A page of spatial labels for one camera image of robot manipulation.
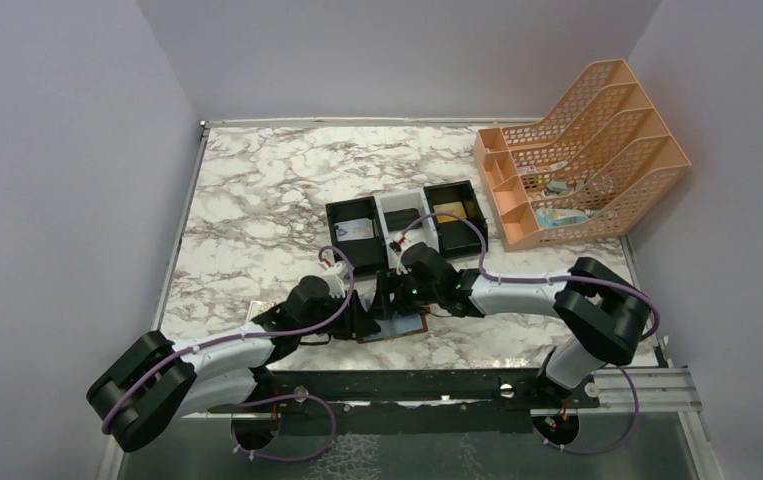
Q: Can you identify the peach plastic desk organizer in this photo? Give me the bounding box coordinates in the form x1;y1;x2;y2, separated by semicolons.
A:
472;59;691;251

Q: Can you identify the brown leather card holder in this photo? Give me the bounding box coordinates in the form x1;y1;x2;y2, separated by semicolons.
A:
357;313;428;343

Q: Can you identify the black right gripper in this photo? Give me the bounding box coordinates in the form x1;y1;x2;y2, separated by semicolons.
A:
368;267;441;320

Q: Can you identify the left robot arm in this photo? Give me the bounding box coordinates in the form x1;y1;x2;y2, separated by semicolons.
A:
86;275;380;453

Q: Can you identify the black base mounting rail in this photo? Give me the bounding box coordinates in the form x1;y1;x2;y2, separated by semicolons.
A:
177;368;600;436

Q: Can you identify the black and white card tray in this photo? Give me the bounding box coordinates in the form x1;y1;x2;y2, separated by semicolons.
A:
325;180;488;277

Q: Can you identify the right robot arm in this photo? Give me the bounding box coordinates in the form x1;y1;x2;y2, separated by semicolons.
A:
372;242;660;407

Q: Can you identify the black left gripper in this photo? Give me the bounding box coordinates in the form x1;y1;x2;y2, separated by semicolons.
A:
299;289;381;340

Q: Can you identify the small white red box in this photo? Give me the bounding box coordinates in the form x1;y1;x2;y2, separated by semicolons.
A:
246;300;275;322

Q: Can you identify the gold card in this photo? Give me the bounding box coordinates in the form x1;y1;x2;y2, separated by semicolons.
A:
434;201;468;224

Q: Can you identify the black VIP card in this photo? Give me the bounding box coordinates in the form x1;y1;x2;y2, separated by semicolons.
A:
384;208;421;232

